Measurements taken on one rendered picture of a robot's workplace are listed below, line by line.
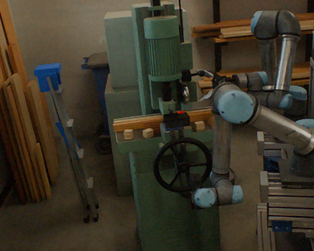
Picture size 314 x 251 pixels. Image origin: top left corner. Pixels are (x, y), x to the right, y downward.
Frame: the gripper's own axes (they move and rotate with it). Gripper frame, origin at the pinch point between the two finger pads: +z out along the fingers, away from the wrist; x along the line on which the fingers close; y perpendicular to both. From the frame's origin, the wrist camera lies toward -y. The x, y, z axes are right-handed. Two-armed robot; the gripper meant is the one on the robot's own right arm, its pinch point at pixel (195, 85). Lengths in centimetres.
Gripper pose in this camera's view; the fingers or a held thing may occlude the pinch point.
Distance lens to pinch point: 206.6
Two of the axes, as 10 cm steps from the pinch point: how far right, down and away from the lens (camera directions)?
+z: -9.9, 1.2, -1.2
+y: 1.3, 1.2, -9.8
